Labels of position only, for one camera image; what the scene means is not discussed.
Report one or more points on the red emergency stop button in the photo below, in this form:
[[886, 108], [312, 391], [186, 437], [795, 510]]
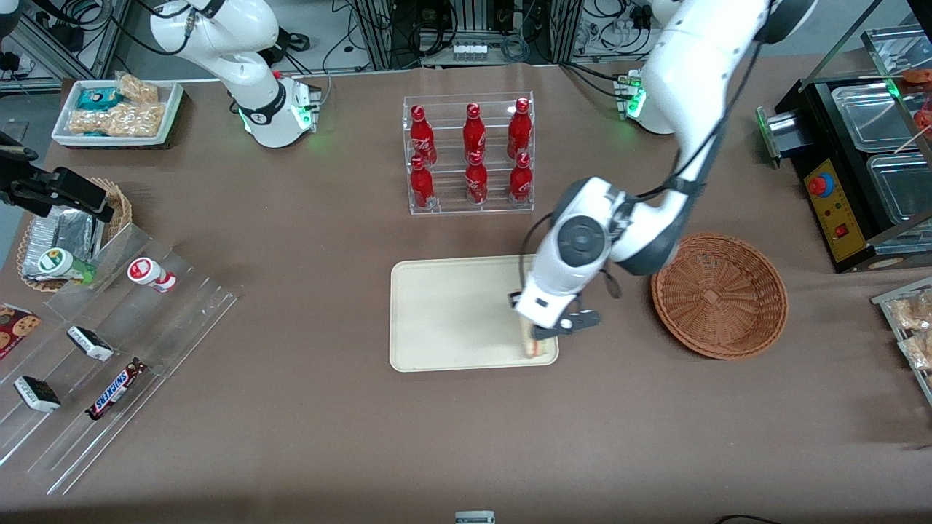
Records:
[[819, 185]]

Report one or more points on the small white grey device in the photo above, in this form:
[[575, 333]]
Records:
[[475, 517]]

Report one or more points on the beige plastic serving tray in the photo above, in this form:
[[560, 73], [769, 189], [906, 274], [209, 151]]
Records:
[[451, 313]]

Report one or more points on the orange fried food piece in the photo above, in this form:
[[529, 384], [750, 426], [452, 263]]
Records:
[[919, 75]]

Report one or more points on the steel food pan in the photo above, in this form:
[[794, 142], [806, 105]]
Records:
[[870, 116], [906, 189]]

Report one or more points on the white power strip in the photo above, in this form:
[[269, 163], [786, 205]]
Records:
[[470, 52]]

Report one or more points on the clear acrylic stepped display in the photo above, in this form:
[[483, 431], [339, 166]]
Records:
[[145, 335]]

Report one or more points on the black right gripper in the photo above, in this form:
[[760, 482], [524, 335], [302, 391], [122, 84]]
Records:
[[30, 187]]

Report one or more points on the clear wrapped pastry pack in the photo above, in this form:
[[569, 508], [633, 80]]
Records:
[[919, 351], [914, 311]]

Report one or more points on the light brown wicker basket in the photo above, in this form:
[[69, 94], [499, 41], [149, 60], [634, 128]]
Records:
[[120, 207]]

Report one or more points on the black equipment rack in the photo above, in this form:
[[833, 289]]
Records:
[[422, 29]]

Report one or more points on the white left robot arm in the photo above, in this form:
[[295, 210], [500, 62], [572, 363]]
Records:
[[699, 65]]

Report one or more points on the silver foil wrapped package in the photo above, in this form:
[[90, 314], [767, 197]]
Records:
[[40, 244], [76, 233]]

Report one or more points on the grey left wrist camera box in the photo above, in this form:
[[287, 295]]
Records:
[[582, 321]]

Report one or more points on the red cola bottle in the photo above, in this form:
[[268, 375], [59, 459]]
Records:
[[519, 127], [474, 131], [476, 182], [422, 138], [520, 182], [421, 185]]

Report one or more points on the triangular sandwich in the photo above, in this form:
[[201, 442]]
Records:
[[532, 346]]

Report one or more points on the black white snack bar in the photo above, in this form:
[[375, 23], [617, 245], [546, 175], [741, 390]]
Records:
[[90, 343], [36, 394]]

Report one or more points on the green lid yogurt bottle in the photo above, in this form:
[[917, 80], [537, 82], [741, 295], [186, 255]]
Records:
[[62, 263]]

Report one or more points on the black food warmer machine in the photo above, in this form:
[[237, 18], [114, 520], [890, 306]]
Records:
[[808, 131]]

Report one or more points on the red cookie package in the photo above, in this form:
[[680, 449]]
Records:
[[16, 327]]

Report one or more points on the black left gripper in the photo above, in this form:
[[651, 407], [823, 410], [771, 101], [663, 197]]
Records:
[[512, 303]]

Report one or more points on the brown snickers bar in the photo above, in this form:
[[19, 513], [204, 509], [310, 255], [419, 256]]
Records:
[[115, 390]]

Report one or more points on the grey pastry tray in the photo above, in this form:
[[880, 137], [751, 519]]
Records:
[[885, 306]]

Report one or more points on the clear acrylic bottle rack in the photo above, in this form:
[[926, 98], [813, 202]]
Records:
[[448, 200]]

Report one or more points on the red white yogurt bottle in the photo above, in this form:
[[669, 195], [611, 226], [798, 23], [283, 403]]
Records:
[[149, 273]]

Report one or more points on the white rectangular snack tray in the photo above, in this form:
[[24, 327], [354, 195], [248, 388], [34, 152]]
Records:
[[171, 102]]

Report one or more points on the large clear rice cracker pack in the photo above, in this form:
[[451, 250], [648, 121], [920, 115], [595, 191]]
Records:
[[116, 120]]

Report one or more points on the round dark brown wicker basket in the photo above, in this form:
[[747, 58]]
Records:
[[721, 298]]

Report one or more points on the small clear rice cracker pack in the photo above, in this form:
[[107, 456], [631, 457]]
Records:
[[138, 89]]

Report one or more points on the teal snack packet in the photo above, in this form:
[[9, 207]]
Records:
[[98, 98]]

